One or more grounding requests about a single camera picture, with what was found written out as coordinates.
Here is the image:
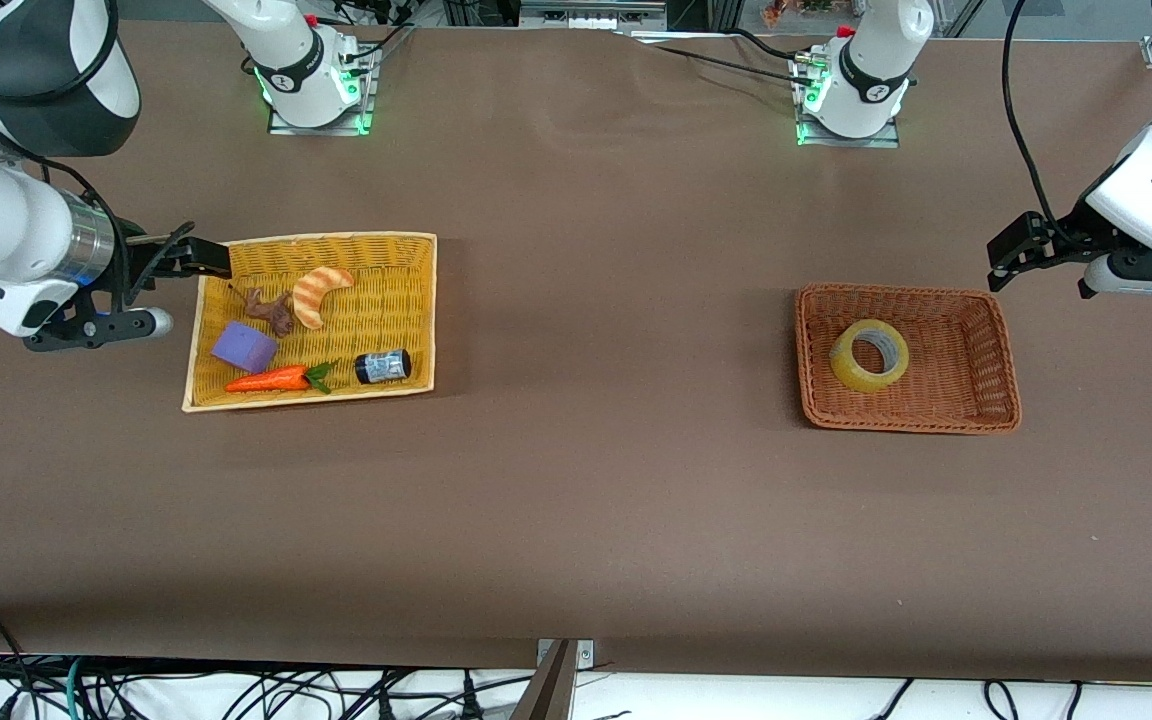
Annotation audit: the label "black cable on table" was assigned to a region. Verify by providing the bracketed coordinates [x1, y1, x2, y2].
[648, 42, 812, 83]
[731, 26, 807, 63]

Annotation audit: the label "purple foam block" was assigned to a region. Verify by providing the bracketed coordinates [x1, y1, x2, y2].
[211, 319, 279, 374]

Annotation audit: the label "yellow wicker basket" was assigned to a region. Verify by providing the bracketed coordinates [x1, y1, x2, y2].
[181, 232, 439, 413]

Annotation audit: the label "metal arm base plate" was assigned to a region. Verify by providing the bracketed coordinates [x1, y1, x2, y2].
[796, 55, 901, 150]
[268, 45, 377, 137]

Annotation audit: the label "grey equipment box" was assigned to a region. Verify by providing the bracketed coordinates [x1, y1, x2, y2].
[519, 0, 669, 31]

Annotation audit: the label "striped toy croissant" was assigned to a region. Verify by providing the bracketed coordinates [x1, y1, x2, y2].
[292, 266, 356, 331]

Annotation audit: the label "dark brown post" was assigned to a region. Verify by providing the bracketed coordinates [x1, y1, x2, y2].
[509, 640, 579, 720]

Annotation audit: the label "black base cable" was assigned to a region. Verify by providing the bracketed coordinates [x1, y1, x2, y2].
[336, 20, 417, 63]

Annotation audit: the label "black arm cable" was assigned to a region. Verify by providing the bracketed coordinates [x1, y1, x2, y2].
[0, 0, 197, 311]
[1002, 0, 1077, 246]

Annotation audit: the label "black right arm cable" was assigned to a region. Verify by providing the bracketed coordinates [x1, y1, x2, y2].
[0, 0, 197, 311]

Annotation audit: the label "brown wicker basket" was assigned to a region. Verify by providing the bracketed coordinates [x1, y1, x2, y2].
[794, 283, 1023, 437]

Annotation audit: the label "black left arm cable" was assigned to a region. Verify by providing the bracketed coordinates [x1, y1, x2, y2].
[1002, 0, 1077, 246]

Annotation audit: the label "orange toy carrot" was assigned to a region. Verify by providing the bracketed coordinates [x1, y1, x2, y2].
[223, 360, 339, 396]

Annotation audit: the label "colourful background objects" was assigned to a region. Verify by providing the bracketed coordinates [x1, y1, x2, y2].
[761, 0, 837, 26]

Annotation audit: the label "metal table edge bracket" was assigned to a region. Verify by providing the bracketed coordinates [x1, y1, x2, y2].
[536, 638, 596, 669]

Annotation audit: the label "brown toy root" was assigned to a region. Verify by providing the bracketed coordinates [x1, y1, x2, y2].
[228, 283, 295, 338]

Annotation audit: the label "clear yellowish tape roll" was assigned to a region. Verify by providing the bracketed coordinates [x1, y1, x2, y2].
[829, 319, 911, 395]

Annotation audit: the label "small black can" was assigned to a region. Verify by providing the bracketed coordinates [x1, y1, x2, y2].
[354, 348, 412, 386]

